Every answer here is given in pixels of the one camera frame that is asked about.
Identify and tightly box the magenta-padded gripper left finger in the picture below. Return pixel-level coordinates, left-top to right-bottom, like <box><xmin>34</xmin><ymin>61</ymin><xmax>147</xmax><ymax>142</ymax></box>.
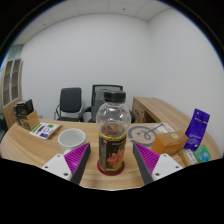
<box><xmin>41</xmin><ymin>142</ymin><xmax>92</xmax><ymax>185</ymax></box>

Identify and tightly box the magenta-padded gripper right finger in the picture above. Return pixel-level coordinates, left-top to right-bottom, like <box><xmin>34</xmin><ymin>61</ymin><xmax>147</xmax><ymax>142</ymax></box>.
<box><xmin>131</xmin><ymin>142</ymin><xmax>184</xmax><ymax>186</ymax></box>

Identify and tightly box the clear bottle with dark label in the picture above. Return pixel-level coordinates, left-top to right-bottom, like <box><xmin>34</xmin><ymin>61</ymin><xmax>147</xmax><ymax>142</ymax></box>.
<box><xmin>95</xmin><ymin>90</ymin><xmax>132</xmax><ymax>176</ymax></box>

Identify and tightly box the orange cardboard box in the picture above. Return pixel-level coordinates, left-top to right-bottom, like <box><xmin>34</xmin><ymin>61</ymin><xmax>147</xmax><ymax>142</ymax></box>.
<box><xmin>150</xmin><ymin>130</ymin><xmax>189</xmax><ymax>156</ymax></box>

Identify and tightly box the small yellow-brown box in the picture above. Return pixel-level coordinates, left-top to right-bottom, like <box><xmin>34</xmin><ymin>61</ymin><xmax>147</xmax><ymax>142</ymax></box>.
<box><xmin>178</xmin><ymin>148</ymin><xmax>200</xmax><ymax>168</ymax></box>

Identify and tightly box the white and grey mug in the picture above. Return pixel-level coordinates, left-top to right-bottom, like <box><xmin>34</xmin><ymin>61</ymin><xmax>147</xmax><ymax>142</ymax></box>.
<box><xmin>57</xmin><ymin>128</ymin><xmax>87</xmax><ymax>155</ymax></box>

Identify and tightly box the white sheet with coloured stickers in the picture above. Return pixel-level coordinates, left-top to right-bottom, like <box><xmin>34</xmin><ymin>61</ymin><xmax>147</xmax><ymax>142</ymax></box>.
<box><xmin>29</xmin><ymin>122</ymin><xmax>62</xmax><ymax>140</ymax></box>

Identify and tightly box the green flat box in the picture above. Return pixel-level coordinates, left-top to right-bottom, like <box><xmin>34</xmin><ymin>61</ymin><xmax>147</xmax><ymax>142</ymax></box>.
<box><xmin>193</xmin><ymin>144</ymin><xmax>213</xmax><ymax>164</ymax></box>

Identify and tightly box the purple packet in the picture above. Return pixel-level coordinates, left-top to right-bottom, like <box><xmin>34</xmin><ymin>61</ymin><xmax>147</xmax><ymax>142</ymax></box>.
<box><xmin>183</xmin><ymin>108</ymin><xmax>211</xmax><ymax>152</ymax></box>

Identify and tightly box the dark brown printed carton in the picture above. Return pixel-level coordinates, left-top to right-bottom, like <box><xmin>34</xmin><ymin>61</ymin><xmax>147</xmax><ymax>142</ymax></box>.
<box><xmin>14</xmin><ymin>109</ymin><xmax>41</xmax><ymax>132</ymax></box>

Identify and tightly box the wooden side desk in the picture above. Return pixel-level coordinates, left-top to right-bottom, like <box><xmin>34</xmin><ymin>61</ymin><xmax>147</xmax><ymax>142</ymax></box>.
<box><xmin>131</xmin><ymin>96</ymin><xmax>198</xmax><ymax>133</ymax></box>

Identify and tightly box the black mesh office chair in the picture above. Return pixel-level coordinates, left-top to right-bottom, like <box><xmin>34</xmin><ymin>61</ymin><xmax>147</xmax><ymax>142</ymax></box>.
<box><xmin>79</xmin><ymin>84</ymin><xmax>136</xmax><ymax>124</ymax></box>

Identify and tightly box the black padded office chair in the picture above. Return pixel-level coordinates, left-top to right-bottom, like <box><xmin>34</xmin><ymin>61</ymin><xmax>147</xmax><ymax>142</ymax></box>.
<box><xmin>53</xmin><ymin>87</ymin><xmax>84</xmax><ymax>123</ymax></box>

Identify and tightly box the black carton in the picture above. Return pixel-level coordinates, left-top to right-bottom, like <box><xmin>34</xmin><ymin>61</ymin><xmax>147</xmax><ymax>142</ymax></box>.
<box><xmin>13</xmin><ymin>98</ymin><xmax>34</xmax><ymax>117</ymax></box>

